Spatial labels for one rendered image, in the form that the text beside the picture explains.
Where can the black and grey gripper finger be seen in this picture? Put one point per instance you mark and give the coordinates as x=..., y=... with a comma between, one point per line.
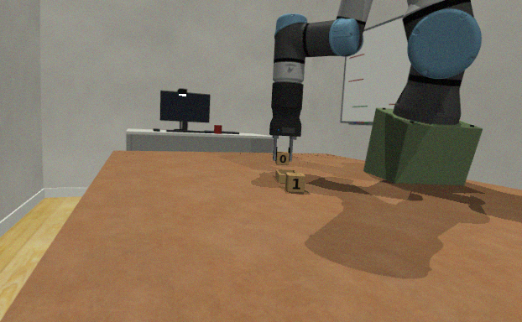
x=291, y=147
x=275, y=147

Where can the tan open-top tray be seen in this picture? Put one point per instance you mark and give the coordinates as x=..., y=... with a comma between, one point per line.
x=280, y=174

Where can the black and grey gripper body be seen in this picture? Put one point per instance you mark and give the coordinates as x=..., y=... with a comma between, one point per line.
x=287, y=94

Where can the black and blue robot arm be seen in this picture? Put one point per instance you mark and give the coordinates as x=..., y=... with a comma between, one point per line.
x=445, y=41

